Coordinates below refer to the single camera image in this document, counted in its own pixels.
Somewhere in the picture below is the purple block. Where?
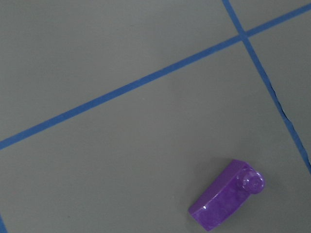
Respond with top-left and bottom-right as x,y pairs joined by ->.
188,160 -> 265,231

